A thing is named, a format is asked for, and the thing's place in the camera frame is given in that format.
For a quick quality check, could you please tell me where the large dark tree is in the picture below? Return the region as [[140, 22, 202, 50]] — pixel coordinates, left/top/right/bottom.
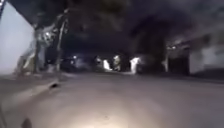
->
[[128, 14, 169, 75]]

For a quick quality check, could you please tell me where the grey asphalt road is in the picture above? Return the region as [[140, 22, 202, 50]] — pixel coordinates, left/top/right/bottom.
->
[[0, 71, 224, 128]]

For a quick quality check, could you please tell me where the tree with thin trunk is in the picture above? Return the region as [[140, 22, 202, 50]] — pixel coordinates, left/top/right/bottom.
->
[[53, 8, 71, 73]]

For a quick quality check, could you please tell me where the building with dark gate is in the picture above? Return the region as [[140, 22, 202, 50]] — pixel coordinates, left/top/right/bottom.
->
[[164, 30, 224, 80]]

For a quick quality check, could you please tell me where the tree with pale trunk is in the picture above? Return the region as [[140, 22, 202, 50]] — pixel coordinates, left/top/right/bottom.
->
[[15, 11, 54, 75]]

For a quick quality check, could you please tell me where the pale building wall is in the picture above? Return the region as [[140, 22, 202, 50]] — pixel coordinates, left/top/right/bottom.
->
[[0, 1, 36, 76]]

